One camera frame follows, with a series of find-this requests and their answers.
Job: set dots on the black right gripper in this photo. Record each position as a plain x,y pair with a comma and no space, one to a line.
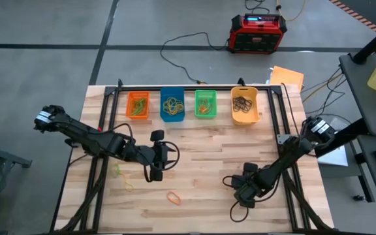
248,187

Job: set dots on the small black floor object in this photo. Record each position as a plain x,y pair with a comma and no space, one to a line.
357,197

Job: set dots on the white paper sheet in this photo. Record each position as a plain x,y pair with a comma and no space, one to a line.
335,158

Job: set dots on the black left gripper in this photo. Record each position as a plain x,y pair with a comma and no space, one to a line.
155,155

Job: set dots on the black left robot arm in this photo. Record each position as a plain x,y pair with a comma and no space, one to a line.
90,138

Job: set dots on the light green rubber band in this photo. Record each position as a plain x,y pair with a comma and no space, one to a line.
113,170

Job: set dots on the clear plastic sleeve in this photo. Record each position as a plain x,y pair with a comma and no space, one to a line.
269,75

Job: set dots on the orange rubber band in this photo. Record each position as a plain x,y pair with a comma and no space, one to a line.
202,106
204,110
169,196
206,104
201,102

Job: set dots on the yellow plastic basket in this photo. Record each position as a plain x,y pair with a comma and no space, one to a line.
245,119

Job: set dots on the grey side table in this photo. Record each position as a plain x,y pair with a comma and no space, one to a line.
364,98

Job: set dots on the blue plastic basket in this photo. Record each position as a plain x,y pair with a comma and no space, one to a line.
172,91

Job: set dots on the black metal pole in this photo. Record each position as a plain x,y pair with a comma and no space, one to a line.
374,42

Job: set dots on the green plastic basket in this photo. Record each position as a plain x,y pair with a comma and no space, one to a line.
212,98

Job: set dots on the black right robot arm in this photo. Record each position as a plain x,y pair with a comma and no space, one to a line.
286,160

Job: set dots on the red black power station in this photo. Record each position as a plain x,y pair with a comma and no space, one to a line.
256,39

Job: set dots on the orange paper folder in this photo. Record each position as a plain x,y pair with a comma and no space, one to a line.
287,78

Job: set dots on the grey metal stand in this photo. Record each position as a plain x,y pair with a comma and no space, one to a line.
5,156

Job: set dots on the orange plastic basket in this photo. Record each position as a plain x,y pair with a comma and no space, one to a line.
128,94

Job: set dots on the black support beam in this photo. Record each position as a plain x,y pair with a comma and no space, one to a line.
344,137

